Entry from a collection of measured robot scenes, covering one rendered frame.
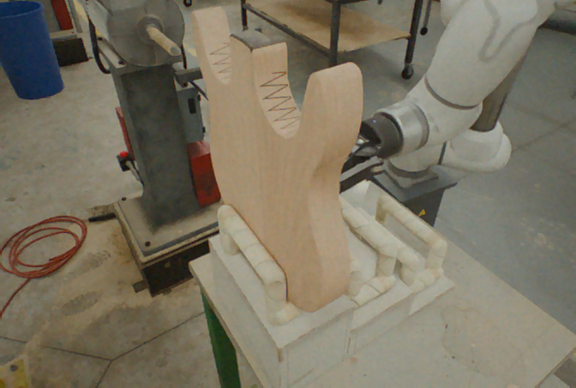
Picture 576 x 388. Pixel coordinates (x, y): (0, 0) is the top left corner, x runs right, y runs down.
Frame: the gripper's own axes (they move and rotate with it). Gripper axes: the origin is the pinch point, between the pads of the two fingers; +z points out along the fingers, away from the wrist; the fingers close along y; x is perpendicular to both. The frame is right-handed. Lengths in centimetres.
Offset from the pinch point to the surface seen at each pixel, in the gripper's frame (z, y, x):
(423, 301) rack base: -26.4, -12.1, -37.4
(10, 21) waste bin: 36, 353, -62
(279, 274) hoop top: 6.3, -8.6, -9.8
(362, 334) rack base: -8.1, -13.0, -32.4
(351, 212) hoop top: -16.8, 2.5, -18.3
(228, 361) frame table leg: 9, 20, -77
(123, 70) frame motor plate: 2, 104, -20
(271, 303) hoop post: 8.0, -8.9, -15.2
